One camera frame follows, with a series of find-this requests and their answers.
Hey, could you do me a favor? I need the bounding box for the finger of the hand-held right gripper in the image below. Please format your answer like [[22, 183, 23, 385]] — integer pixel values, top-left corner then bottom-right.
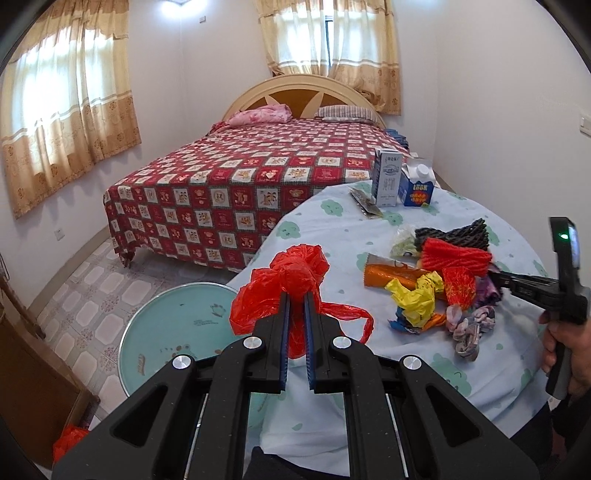
[[488, 270, 560, 304]]

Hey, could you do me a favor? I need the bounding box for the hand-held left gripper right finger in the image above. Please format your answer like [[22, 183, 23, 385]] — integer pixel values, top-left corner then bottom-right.
[[304, 292, 539, 480]]

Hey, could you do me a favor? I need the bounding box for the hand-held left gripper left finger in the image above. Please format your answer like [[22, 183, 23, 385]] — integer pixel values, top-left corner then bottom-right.
[[51, 292, 293, 480]]

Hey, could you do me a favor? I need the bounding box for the purple wrapper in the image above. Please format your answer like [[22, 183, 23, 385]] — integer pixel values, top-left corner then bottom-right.
[[475, 274, 506, 308]]

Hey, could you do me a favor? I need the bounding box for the red plastic bag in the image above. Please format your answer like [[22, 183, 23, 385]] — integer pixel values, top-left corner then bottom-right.
[[229, 244, 376, 360]]

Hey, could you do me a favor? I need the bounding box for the dark grey rope bundle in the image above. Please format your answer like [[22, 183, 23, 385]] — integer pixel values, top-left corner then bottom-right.
[[414, 217, 491, 252]]

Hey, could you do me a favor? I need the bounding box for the person's right hand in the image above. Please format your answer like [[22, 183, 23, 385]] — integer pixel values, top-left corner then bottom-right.
[[540, 311, 591, 402]]

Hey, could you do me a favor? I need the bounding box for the red printed packet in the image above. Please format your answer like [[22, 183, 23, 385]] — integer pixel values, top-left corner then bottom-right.
[[442, 267, 477, 309]]

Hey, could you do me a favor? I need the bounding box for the grey white tie-dye cloth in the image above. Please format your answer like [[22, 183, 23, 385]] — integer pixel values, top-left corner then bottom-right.
[[445, 305, 497, 358]]

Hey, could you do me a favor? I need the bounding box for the small orange foil wrapper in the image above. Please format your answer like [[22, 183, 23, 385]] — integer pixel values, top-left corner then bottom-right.
[[387, 310, 448, 333]]

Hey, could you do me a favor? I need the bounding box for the orange snack wrapper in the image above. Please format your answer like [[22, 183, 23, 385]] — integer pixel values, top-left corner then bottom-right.
[[364, 253, 439, 291]]

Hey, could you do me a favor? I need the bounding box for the yellow plastic bag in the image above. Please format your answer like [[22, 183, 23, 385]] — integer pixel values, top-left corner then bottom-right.
[[385, 271, 446, 329]]

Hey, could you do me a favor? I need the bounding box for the clear plastic bag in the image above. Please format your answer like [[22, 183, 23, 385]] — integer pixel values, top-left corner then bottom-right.
[[392, 225, 422, 257]]

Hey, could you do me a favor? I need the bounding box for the blue drink carton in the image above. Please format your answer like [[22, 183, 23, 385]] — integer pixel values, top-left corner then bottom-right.
[[398, 158, 435, 207]]

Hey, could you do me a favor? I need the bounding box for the dark foil wrapper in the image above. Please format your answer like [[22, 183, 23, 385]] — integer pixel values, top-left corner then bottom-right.
[[348, 186, 384, 217]]

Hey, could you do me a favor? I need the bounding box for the white milk carton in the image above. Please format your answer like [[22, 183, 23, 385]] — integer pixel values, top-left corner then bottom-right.
[[372, 148, 403, 207]]

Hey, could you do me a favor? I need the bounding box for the pink pillow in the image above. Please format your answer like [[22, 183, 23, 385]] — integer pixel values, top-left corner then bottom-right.
[[225, 104, 293, 127]]

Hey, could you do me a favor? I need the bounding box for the striped pillow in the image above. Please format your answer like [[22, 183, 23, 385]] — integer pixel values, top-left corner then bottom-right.
[[315, 105, 380, 123]]

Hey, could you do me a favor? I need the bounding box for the small red bag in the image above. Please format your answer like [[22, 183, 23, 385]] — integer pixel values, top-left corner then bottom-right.
[[52, 425, 90, 463]]

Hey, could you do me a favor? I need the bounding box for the wooden bed headboard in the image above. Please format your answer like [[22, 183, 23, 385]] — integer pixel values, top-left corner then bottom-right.
[[222, 75, 386, 127]]

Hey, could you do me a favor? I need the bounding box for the brown cardboard box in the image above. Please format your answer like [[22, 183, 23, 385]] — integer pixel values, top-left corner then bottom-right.
[[0, 272, 100, 469]]

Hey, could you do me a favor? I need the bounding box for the narrow beige window curtain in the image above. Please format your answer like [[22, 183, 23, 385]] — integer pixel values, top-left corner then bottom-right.
[[253, 0, 402, 116]]

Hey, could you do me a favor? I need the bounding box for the wide beige window curtain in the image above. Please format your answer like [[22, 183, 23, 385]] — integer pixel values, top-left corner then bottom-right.
[[0, 0, 141, 220]]

